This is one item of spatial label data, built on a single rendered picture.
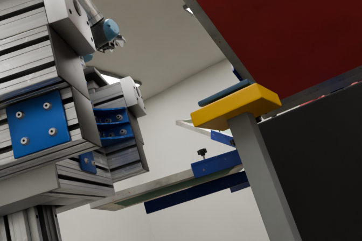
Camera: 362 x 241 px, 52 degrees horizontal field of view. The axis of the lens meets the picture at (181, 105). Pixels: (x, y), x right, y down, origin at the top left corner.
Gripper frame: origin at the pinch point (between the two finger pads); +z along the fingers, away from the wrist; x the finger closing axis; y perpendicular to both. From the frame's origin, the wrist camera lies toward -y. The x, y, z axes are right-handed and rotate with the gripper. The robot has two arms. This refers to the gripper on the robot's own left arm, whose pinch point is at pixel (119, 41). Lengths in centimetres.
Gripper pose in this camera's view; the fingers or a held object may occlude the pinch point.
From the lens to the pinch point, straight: 186.0
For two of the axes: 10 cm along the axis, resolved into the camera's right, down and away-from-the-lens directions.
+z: 4.8, 1.2, 8.7
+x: 8.6, -2.7, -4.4
